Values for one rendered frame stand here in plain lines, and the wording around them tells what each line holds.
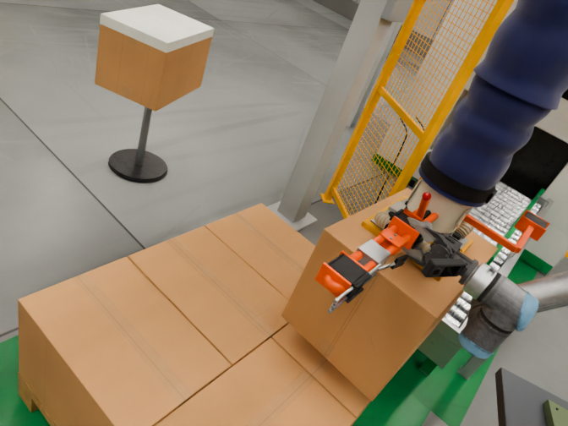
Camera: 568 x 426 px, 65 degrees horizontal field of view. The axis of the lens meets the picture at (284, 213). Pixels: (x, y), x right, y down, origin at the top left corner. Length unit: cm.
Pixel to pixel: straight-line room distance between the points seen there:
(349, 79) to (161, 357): 190
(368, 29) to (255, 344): 182
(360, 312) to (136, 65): 189
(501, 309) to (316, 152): 195
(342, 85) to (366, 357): 177
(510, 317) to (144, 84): 217
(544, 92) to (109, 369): 141
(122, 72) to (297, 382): 193
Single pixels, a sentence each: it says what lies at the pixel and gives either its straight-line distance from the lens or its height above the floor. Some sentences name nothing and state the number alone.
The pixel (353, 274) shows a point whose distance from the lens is 96.
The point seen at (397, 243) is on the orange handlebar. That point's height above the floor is 122.
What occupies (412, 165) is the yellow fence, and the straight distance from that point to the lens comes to 272.
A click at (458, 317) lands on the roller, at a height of 53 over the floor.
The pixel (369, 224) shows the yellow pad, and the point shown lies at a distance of 143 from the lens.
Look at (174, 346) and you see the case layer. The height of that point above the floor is 54.
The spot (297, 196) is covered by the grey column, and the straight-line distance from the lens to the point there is 310.
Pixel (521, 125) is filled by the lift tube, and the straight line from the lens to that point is 133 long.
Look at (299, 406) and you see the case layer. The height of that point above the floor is 54.
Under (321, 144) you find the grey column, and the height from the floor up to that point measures 66.
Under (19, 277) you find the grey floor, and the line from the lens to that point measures 248.
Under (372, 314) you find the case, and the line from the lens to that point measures 135.
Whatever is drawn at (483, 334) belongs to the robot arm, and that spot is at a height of 111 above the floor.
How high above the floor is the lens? 180
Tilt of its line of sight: 33 degrees down
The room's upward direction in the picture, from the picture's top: 22 degrees clockwise
